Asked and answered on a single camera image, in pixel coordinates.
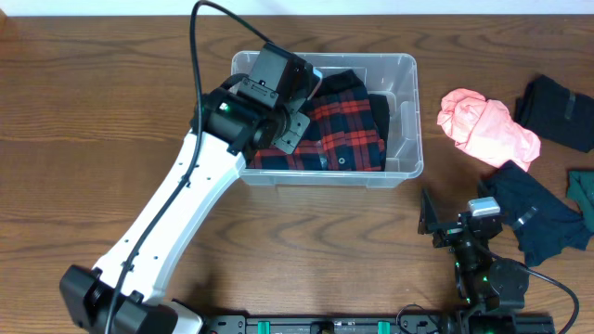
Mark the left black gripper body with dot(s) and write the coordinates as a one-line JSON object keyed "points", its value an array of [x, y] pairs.
{"points": [[300, 128]]}

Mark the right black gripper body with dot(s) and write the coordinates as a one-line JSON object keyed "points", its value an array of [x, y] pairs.
{"points": [[450, 233]]}

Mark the red navy plaid shirt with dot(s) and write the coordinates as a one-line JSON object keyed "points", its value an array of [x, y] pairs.
{"points": [[342, 136]]}

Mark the black garment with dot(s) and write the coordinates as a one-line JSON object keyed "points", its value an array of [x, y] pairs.
{"points": [[379, 106], [556, 113]]}

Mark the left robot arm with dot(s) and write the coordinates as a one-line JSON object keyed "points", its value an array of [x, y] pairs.
{"points": [[124, 291]]}

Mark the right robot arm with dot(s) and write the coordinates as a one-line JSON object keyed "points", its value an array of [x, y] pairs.
{"points": [[488, 283]]}

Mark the clear plastic storage container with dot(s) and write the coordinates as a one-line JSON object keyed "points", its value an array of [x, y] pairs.
{"points": [[393, 75]]}

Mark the dark navy garment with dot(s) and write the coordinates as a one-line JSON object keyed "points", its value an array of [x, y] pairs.
{"points": [[542, 224]]}

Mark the pink crumpled garment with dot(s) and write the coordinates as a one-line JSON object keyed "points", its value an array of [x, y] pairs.
{"points": [[484, 129]]}

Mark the dark green garment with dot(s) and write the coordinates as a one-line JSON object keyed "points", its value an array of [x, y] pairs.
{"points": [[580, 190]]}

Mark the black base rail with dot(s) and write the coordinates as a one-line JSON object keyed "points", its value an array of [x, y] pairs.
{"points": [[407, 322]]}

